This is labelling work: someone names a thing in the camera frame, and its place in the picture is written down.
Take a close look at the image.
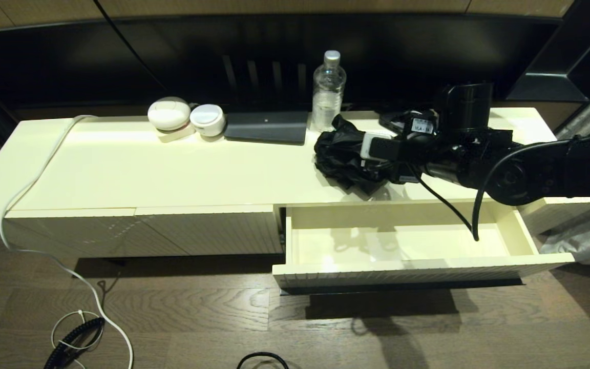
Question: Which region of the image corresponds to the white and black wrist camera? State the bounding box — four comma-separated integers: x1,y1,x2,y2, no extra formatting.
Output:
361,132,408,168

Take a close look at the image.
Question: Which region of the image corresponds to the black wall shelf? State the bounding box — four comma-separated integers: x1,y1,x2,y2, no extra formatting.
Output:
505,0,590,103

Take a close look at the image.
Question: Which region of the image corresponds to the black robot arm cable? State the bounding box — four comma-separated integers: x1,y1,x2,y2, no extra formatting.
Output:
412,128,590,242

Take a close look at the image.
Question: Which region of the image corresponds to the white low cabinet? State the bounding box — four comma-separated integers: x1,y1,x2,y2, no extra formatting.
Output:
0,107,590,259

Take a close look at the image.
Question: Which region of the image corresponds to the black television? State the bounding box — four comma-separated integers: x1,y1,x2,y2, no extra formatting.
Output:
0,14,557,121

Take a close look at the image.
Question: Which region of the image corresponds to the white ribbed cabinet door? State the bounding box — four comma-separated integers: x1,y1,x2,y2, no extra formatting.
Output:
136,205,283,256
7,208,189,258

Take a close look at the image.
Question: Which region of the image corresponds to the white power cable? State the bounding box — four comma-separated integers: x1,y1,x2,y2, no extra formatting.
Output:
0,115,135,369

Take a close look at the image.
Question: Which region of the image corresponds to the white ribbed drawer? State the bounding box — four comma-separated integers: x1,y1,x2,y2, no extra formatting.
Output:
272,201,576,290

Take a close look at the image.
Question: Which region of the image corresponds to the dark grey flat box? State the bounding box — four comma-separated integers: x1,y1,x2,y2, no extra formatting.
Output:
223,111,309,146

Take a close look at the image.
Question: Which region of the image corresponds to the black umbrella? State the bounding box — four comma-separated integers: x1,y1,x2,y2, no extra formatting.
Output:
313,115,413,198

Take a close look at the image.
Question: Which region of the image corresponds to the black box with white label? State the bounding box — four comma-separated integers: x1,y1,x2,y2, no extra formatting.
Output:
378,110,411,130

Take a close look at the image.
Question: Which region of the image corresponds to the clear plastic water bottle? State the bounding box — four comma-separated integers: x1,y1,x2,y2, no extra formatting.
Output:
311,50,347,133

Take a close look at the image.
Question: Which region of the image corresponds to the black floor cable with plug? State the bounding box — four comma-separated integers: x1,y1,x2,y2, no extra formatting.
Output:
237,352,289,369

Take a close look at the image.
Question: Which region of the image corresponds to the thin white cable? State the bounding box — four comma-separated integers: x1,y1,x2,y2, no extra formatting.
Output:
51,310,105,369

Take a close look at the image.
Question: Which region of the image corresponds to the small white round device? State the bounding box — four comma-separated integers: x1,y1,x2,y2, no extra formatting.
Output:
189,104,226,137

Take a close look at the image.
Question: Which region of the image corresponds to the black coiled cable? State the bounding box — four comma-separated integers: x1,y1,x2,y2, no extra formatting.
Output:
44,318,106,369

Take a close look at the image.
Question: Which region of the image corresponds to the large white round device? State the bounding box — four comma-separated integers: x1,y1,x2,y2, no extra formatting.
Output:
147,97,192,131

